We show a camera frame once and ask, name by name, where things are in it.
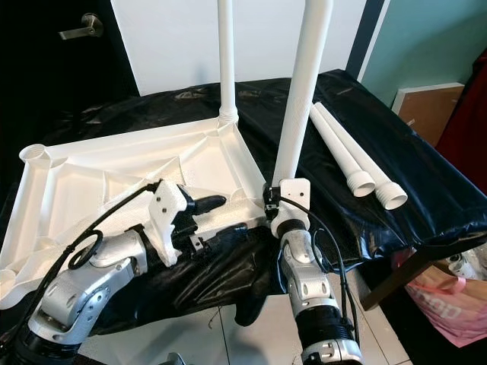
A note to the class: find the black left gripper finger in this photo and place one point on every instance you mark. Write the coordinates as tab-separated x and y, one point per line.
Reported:
224	235
209	203

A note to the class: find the white plastic table top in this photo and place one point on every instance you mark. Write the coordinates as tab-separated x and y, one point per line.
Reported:
91	194

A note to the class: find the white plastic table leg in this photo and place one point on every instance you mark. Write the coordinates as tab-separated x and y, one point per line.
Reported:
390	196
359	182
226	61
303	99

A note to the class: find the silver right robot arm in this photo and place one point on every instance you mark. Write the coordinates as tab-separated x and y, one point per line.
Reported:
304	274

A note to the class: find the brown wooden table leg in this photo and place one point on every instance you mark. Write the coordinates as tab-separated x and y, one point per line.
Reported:
403	266

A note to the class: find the black plastic table cover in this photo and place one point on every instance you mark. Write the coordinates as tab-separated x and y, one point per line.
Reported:
426	152

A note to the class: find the brown board with white edge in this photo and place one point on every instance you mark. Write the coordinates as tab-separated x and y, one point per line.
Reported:
430	106

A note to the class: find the pink plastic bag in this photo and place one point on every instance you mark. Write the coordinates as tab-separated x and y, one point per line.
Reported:
453	304

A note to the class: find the black door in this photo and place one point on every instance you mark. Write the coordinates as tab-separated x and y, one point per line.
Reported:
38	84

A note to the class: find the dark red cloth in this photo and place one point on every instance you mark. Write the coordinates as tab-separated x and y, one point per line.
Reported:
473	114

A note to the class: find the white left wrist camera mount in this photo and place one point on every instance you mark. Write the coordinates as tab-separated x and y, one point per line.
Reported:
169	217

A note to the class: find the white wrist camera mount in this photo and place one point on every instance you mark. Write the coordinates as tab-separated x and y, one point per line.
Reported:
295	194
169	217

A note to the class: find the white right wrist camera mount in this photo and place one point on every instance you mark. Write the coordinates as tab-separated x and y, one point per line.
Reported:
295	194

